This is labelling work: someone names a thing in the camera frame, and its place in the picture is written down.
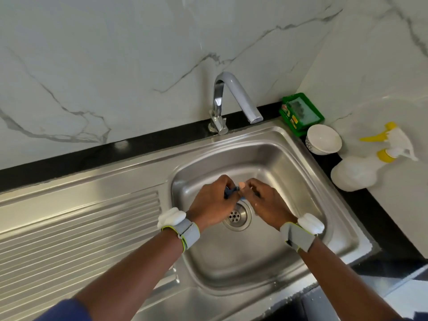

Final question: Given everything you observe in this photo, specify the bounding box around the chrome faucet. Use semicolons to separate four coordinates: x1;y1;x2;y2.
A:
207;71;264;136

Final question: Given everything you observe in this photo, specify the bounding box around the white left wrist tracker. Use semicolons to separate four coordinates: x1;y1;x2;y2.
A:
157;207;202;253

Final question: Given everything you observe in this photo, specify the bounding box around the metal drain strainer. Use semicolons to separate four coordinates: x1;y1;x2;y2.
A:
222;199;255;232

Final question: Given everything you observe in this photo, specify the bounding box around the stainless steel sink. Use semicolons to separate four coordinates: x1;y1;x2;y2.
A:
0;119;374;321

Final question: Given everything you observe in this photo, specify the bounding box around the person's right hand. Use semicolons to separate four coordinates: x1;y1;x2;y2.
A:
241;177;298;231

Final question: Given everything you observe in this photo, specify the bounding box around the green soap tray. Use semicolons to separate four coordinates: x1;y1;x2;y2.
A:
279;93;326;138

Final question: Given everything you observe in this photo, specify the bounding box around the person's left forearm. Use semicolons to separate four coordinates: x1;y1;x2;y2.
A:
72;230;185;321

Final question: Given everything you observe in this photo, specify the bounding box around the person's left hand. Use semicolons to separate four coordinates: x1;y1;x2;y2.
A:
186;174;240;231

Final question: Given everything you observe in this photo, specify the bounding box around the white bowl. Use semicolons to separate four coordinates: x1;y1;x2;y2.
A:
305;124;343;156

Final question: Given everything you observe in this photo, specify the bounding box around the white yellow spray bottle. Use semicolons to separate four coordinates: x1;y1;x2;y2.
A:
330;122;419;193

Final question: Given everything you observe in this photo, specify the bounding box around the person's right forearm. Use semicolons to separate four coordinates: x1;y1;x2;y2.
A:
300;239;402;321

